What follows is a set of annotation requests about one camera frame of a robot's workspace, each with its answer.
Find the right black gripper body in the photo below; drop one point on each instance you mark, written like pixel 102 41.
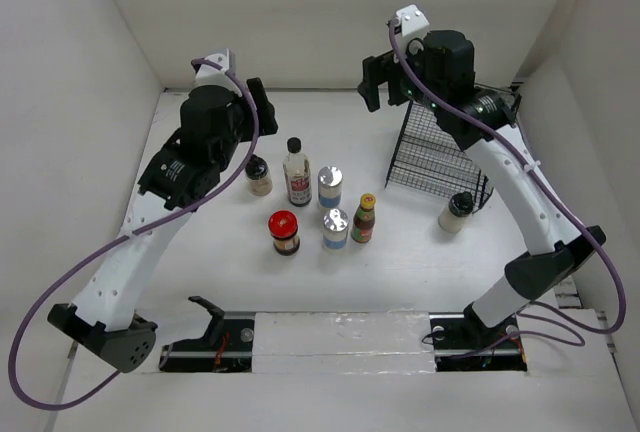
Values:
pixel 383 68

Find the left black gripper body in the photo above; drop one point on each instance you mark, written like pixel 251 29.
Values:
pixel 243 120

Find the black-cap spice jar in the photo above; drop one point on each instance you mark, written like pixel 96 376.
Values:
pixel 257 173
pixel 455 215

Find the tall clear black-cap bottle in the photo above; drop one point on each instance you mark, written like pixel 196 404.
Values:
pixel 296 169

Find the silver-lid blue-label shaker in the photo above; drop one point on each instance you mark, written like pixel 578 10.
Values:
pixel 330 180
pixel 335 229

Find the red-lid dark sauce jar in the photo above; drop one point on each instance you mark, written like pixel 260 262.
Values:
pixel 283 228

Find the yellow-cap brown sauce bottle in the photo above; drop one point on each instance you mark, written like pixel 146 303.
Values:
pixel 364 219

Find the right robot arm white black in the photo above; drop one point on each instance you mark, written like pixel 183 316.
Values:
pixel 557 243

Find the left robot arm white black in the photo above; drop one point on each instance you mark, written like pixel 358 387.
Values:
pixel 102 317

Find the white foam strip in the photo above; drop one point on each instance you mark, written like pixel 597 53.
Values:
pixel 377 343

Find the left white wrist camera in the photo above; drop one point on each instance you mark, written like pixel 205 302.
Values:
pixel 211 70

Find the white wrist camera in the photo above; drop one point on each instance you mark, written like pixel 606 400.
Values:
pixel 409 23
pixel 211 70

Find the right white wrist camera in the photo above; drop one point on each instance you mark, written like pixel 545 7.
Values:
pixel 409 23

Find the black wire basket rack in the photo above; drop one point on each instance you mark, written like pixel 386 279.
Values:
pixel 428 160

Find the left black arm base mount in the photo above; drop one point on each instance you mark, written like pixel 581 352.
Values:
pixel 225 346

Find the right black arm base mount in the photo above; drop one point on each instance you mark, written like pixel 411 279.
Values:
pixel 456 350

